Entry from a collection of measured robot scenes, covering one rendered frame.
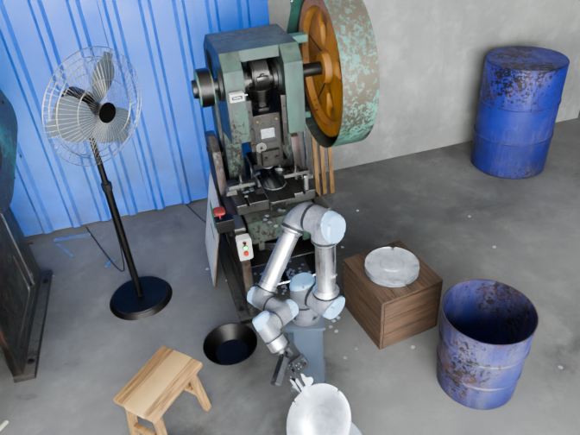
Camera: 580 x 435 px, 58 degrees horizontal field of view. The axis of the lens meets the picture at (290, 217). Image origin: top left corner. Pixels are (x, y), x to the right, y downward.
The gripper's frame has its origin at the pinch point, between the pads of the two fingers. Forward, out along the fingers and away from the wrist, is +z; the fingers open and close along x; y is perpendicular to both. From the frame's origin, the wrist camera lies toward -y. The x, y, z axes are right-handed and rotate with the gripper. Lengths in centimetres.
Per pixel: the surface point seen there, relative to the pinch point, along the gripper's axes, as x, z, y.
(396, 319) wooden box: 36, 15, 84
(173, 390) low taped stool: 55, -25, -26
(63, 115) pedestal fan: 45, -157, -3
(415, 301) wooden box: 27, 12, 95
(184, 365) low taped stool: 61, -31, -15
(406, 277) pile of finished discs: 24, -2, 96
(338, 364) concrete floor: 59, 18, 53
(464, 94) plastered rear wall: 84, -70, 314
